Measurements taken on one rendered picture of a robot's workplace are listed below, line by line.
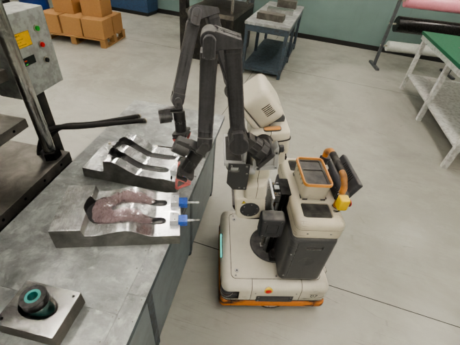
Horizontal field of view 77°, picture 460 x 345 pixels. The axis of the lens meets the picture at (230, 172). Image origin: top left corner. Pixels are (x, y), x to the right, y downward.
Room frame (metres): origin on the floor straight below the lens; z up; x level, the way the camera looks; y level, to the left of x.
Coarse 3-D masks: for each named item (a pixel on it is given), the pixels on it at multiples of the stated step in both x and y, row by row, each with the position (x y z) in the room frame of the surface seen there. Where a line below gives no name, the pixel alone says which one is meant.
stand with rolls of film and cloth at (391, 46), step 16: (400, 0) 5.96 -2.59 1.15; (416, 0) 5.88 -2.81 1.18; (432, 0) 5.89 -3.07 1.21; (448, 0) 5.91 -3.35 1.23; (400, 16) 5.95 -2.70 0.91; (400, 32) 5.92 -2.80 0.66; (416, 32) 5.87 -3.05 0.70; (448, 32) 5.83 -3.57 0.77; (400, 48) 5.88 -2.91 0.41; (416, 48) 5.88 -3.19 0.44
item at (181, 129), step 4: (176, 124) 1.22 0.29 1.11; (180, 124) 1.22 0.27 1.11; (184, 124) 1.23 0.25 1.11; (176, 128) 1.22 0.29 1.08; (180, 128) 1.21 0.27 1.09; (184, 128) 1.22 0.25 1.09; (188, 128) 1.27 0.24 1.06; (176, 132) 1.22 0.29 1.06; (180, 132) 1.21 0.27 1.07; (184, 132) 1.22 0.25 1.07; (172, 136) 1.19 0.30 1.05; (184, 136) 1.19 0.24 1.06
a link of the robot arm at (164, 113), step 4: (176, 100) 1.23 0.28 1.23; (180, 100) 1.23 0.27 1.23; (176, 104) 1.22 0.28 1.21; (180, 104) 1.23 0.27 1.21; (160, 108) 1.24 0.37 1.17; (164, 108) 1.24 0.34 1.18; (168, 108) 1.23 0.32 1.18; (172, 108) 1.23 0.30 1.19; (176, 108) 1.22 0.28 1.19; (180, 108) 1.23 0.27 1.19; (160, 112) 1.21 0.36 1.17; (164, 112) 1.22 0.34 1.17; (168, 112) 1.22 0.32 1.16; (160, 116) 1.20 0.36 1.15; (164, 116) 1.20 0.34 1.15; (168, 116) 1.21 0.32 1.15; (160, 120) 1.19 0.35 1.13; (164, 120) 1.20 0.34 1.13; (168, 120) 1.20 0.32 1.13
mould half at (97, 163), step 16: (112, 144) 1.32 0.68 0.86; (144, 144) 1.30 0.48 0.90; (96, 160) 1.17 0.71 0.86; (112, 160) 1.10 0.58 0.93; (144, 160) 1.18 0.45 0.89; (160, 160) 1.20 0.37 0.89; (176, 160) 1.21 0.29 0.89; (96, 176) 1.10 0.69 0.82; (112, 176) 1.08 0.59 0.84; (128, 176) 1.07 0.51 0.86; (144, 176) 1.06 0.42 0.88; (160, 176) 1.07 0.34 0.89
